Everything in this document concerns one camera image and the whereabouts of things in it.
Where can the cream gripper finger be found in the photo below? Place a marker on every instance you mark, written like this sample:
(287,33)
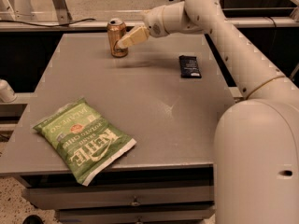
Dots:
(137,35)

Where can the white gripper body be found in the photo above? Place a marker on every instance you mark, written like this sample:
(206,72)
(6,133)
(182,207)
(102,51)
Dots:
(154,22)

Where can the orange soda can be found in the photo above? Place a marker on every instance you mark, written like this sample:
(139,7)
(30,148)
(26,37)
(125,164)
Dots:
(116,29)

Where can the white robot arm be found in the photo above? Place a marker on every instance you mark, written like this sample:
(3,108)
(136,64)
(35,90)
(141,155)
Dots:
(256,145)

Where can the dark blue snack bar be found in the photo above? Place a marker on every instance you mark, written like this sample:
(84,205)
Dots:
(189,67)

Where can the green kettle chips bag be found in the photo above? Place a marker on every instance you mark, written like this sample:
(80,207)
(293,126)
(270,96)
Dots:
(86,141)

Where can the white cylinder at left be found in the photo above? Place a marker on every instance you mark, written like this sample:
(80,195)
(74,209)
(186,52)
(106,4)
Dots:
(7,94)

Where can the grey upper drawer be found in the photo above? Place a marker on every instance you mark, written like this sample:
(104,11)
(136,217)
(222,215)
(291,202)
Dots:
(120,195)

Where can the grey drawer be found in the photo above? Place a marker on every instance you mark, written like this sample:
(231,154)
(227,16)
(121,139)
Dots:
(136,215)
(120,195)

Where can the grey lower drawer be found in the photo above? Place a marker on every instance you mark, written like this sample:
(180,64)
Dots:
(136,215)

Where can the black object on floor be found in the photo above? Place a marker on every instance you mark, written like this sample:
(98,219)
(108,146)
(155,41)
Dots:
(33,219)

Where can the grey metal rail frame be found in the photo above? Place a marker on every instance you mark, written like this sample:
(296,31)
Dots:
(66,15)

